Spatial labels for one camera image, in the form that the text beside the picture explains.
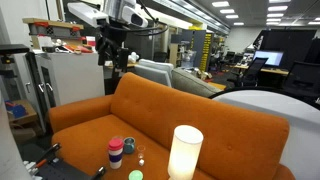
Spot lit computer monitor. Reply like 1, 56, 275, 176
253, 49, 285, 67

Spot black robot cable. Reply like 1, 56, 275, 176
105, 0, 170, 38

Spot striped cup with pink lid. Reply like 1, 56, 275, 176
107, 137, 125, 170

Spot white plush toy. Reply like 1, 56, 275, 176
127, 51, 141, 65

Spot black clamp with orange handle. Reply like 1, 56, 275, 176
34, 142, 62, 168

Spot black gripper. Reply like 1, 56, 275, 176
97, 22, 130, 73

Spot white cylinder table lamp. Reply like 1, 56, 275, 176
167, 124, 204, 180

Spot white round panel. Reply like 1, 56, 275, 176
212, 88, 320, 180

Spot dark cabinet with yellow labels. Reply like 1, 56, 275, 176
180, 29, 215, 73

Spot round green disc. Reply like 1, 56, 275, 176
128, 169, 144, 180

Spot black office chair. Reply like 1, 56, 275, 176
282, 60, 320, 98
229, 57, 270, 88

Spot grey fabric sofa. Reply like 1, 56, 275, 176
171, 67, 223, 99

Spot wooden shelf with black crate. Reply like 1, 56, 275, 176
22, 17, 85, 40

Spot ceiling light panel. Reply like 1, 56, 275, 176
266, 12, 285, 19
267, 5, 289, 13
211, 0, 231, 8
219, 8, 236, 15

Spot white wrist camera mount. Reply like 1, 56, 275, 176
67, 2, 110, 28

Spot cardboard box with blue items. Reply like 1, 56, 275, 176
4, 98, 39, 126

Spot light grey padded chair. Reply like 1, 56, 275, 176
133, 58, 175, 88

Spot black partition screen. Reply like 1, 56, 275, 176
259, 28, 318, 71

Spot small clear glass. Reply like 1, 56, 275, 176
136, 144, 147, 160

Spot black perforated robot table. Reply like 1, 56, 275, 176
34, 156, 101, 180

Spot wooden office desk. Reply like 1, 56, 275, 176
233, 64, 290, 76

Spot orange fabric sofa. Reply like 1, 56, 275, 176
48, 71, 296, 180

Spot blue metal mug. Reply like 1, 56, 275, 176
123, 136, 137, 155

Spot white metal cabinet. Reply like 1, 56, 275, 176
34, 51, 106, 111

